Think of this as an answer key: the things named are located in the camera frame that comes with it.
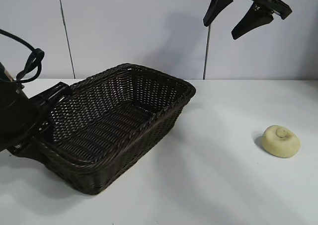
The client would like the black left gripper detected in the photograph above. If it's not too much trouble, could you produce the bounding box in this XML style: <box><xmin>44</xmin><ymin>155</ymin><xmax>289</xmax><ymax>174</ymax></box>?
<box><xmin>0</xmin><ymin>81</ymin><xmax>71</xmax><ymax>165</ymax></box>

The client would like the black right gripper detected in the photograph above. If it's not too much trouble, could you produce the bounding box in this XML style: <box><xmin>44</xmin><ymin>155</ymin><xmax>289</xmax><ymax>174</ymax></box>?
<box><xmin>203</xmin><ymin>0</ymin><xmax>293</xmax><ymax>40</ymax></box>

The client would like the dark brown woven basket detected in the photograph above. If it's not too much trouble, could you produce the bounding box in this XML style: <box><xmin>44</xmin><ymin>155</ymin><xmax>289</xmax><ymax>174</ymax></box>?
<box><xmin>30</xmin><ymin>63</ymin><xmax>197</xmax><ymax>195</ymax></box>

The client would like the pale yellow egg yolk pastry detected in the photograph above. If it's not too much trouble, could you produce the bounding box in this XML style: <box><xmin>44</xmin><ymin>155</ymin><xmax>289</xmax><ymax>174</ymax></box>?
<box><xmin>261</xmin><ymin>125</ymin><xmax>302</xmax><ymax>158</ymax></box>

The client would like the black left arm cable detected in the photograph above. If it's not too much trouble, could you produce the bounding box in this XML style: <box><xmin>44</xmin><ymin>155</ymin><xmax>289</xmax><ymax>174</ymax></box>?
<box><xmin>0</xmin><ymin>28</ymin><xmax>46</xmax><ymax>83</ymax></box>

